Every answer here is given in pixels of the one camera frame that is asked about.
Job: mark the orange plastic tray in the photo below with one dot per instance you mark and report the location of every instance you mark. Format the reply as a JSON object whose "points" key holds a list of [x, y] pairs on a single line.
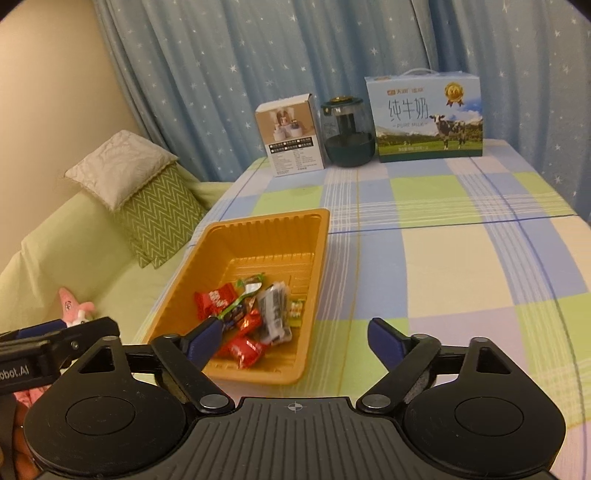
{"points": [[258, 244]]}

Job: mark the clear black sesame snack packet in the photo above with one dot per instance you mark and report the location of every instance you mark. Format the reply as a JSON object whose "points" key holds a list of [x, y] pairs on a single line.
{"points": [[276, 314]]}

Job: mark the person's left hand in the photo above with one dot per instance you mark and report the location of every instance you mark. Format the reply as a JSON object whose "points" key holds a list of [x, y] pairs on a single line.
{"points": [[23, 454]]}

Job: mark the blue milk carton box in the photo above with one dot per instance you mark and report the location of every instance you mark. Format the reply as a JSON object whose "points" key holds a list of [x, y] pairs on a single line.
{"points": [[425, 120]]}

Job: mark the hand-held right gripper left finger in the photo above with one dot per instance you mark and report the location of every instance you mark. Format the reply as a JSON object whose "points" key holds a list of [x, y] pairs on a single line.
{"points": [[207, 341]]}

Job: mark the green candy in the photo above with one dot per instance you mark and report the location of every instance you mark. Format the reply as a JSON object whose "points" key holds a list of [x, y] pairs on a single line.
{"points": [[251, 280]]}

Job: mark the green chevron cushion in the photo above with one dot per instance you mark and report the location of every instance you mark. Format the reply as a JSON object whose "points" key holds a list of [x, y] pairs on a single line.
{"points": [[161, 217]]}

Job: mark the silver and green snack packet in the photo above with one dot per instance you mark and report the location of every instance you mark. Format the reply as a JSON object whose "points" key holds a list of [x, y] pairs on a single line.
{"points": [[240, 300]]}

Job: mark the white quilted cushion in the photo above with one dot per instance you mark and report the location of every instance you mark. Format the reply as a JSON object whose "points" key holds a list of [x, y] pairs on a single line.
{"points": [[120, 166]]}

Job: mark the large red snack packet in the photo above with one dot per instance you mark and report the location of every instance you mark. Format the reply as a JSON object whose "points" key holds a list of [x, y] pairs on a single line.
{"points": [[242, 350], [213, 302]]}

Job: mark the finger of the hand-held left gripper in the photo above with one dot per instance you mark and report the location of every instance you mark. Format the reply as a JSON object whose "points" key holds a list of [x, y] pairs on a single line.
{"points": [[97, 328], [44, 326]]}

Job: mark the checked tablecloth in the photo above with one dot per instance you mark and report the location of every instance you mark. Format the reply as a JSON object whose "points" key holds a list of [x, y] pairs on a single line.
{"points": [[438, 240]]}

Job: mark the yellow candy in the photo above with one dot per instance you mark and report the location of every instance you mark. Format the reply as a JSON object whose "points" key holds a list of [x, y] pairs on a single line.
{"points": [[296, 311]]}

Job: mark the blue star curtain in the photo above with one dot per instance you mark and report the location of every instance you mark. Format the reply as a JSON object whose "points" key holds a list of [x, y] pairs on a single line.
{"points": [[277, 55]]}

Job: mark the small red candy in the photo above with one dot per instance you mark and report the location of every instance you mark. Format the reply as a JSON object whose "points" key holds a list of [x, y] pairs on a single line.
{"points": [[249, 322]]}

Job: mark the dark green glass humidifier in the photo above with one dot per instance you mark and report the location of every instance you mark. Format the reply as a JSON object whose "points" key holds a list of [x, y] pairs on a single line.
{"points": [[348, 138]]}

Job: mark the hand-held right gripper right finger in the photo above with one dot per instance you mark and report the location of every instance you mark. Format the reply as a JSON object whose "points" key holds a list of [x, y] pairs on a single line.
{"points": [[385, 341]]}

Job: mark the white product box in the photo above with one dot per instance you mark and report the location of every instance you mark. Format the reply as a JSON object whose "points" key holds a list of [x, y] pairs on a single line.
{"points": [[291, 138]]}

